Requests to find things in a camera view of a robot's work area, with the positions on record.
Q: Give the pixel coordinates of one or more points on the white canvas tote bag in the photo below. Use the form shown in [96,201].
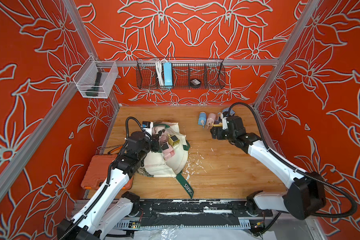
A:
[155,166]

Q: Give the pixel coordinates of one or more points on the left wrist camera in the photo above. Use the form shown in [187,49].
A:
[148,127]

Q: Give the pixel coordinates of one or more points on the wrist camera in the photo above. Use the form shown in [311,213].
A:
[224,123]
[148,127]

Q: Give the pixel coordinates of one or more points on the clear plastic wall bin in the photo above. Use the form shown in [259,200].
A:
[95,79]

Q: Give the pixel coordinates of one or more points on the light blue box in basket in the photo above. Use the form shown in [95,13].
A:
[168,77]

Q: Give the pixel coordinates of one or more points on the pink square pencil sharpener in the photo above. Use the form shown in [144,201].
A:
[167,151]

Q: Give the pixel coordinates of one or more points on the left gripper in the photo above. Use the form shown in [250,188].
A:
[155,143]

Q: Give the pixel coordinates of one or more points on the blue pencil sharpener pink cap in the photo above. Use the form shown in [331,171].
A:
[202,119]

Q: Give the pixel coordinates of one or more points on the yellow pencil sharpener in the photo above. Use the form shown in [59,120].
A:
[173,140]

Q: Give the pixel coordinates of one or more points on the red plastic tool case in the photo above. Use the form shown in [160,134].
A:
[97,172]

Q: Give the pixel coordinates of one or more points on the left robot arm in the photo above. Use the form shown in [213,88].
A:
[99,216]

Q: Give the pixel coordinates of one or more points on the dark green tool in bin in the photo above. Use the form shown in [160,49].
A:
[94,90]

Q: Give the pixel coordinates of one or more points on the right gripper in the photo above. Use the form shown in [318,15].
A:
[217,132]

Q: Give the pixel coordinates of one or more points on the small black item in basket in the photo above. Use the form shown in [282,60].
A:
[195,83]

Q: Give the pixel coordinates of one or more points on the black wire wall basket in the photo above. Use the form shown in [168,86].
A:
[211,72]

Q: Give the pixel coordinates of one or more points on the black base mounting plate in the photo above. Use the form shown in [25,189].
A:
[236,208]

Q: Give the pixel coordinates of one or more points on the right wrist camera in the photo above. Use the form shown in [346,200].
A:
[224,123]

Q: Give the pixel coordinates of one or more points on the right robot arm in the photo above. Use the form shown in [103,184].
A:
[305,195]

